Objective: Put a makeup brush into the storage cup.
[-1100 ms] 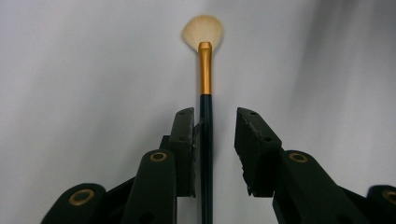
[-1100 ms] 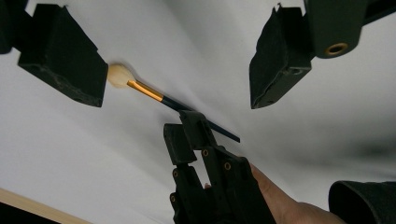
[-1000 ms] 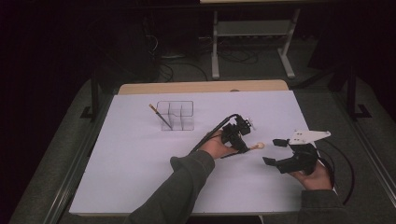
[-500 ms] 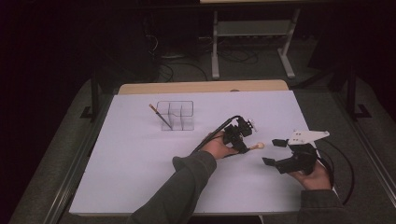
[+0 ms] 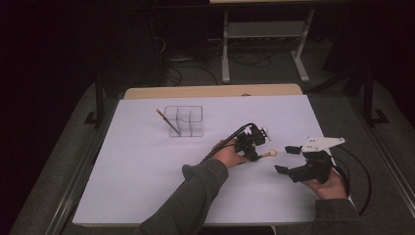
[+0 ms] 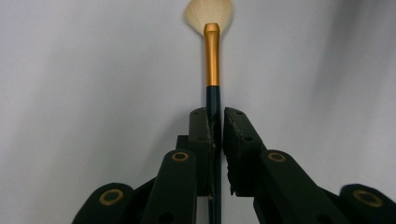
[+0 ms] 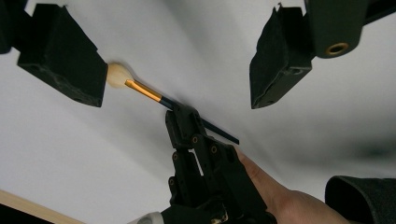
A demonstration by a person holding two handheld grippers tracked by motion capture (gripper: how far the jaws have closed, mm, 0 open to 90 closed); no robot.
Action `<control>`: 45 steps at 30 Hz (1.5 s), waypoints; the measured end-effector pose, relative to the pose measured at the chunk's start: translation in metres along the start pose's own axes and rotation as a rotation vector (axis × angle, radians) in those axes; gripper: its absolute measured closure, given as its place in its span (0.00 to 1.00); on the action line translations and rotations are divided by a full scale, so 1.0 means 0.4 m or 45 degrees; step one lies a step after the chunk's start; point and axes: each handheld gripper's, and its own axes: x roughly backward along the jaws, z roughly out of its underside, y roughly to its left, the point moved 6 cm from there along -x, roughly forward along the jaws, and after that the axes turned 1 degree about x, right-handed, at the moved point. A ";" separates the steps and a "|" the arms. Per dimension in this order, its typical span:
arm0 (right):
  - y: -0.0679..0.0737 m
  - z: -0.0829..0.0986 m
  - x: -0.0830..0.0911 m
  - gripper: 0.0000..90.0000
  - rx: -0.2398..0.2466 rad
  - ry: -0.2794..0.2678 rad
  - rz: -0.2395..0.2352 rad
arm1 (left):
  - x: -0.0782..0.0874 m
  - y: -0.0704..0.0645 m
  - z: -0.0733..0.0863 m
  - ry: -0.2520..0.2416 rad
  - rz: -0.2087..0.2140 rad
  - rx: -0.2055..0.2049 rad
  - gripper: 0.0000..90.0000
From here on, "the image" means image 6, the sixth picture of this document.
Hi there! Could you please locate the cream fan brush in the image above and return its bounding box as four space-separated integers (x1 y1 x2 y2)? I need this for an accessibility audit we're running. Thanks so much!
182 0 234 224

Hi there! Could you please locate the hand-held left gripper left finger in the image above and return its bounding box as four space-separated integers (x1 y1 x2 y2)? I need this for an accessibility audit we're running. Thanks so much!
140 106 218 224

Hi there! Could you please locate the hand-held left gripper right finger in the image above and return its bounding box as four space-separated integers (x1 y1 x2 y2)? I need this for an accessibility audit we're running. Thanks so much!
221 106 353 224

